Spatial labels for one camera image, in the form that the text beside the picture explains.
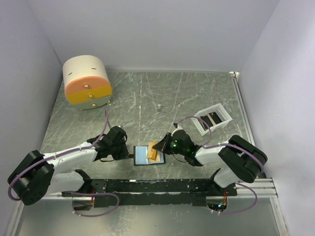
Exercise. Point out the gold black card stack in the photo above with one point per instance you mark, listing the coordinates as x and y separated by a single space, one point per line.
211 119

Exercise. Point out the aluminium rail frame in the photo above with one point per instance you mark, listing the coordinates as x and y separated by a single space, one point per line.
264 187

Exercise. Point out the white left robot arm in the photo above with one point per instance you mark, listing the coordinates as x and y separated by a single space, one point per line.
40 174

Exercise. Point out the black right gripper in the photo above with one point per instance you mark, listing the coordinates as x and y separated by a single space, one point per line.
163 144

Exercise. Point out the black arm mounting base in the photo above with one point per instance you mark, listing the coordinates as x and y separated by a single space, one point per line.
142 192

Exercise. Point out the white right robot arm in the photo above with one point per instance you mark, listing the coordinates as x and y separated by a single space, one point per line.
243 161

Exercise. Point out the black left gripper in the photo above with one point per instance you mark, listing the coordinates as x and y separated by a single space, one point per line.
125 153

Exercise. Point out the gold VIP card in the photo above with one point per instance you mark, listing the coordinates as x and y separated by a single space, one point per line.
152 154

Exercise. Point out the white card tray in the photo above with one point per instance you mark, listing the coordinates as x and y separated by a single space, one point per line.
222 113

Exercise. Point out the black leather card holder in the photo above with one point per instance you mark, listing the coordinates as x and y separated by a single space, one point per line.
142 156

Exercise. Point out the beige orange mini drawer cabinet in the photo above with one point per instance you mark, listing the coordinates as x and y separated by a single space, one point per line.
86 84

